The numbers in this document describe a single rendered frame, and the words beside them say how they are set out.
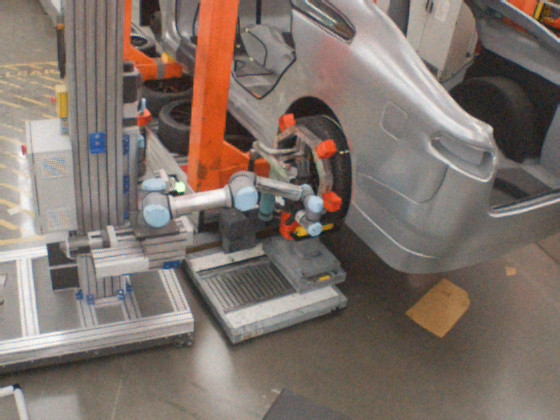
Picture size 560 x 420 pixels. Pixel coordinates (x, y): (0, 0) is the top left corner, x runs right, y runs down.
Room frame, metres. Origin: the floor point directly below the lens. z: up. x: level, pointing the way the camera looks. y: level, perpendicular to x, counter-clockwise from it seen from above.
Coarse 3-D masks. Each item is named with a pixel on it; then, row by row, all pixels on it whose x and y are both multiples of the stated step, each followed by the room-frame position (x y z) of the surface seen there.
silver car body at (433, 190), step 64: (192, 0) 5.05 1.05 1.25; (256, 0) 5.29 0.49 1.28; (320, 0) 3.24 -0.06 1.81; (256, 64) 4.82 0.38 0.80; (320, 64) 3.00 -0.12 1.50; (384, 64) 2.65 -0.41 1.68; (512, 64) 3.98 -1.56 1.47; (256, 128) 3.47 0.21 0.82; (384, 128) 2.51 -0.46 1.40; (448, 128) 2.23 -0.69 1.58; (512, 128) 3.57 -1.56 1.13; (384, 192) 2.42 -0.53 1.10; (448, 192) 2.18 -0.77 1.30; (512, 192) 3.10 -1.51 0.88; (384, 256) 2.32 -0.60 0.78; (448, 256) 2.23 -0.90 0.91
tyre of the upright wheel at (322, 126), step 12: (300, 120) 3.06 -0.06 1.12; (312, 120) 2.97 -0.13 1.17; (324, 120) 2.98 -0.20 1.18; (336, 120) 3.01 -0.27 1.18; (312, 132) 2.95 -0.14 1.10; (324, 132) 2.86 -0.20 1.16; (336, 132) 2.88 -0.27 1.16; (336, 144) 2.80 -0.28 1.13; (336, 156) 2.75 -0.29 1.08; (348, 156) 2.78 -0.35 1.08; (336, 168) 2.73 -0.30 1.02; (348, 168) 2.74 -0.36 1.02; (336, 180) 2.71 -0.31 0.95; (348, 180) 2.72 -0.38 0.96; (336, 192) 2.69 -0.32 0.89; (348, 192) 2.70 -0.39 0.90; (348, 204) 2.71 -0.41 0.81; (324, 216) 2.73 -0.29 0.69; (336, 216) 2.70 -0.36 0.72
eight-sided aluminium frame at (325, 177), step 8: (288, 128) 3.00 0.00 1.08; (296, 128) 2.94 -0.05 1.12; (304, 128) 2.95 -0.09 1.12; (280, 136) 3.06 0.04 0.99; (288, 136) 3.03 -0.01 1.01; (304, 136) 2.86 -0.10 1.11; (312, 136) 2.87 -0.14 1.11; (280, 144) 3.09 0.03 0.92; (312, 144) 2.79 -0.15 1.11; (312, 152) 2.78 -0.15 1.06; (320, 160) 2.74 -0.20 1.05; (320, 168) 2.71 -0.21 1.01; (328, 168) 2.73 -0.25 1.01; (320, 176) 2.69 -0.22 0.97; (328, 176) 2.69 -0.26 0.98; (320, 184) 2.68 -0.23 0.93; (328, 184) 2.68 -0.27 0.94; (320, 192) 2.68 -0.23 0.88
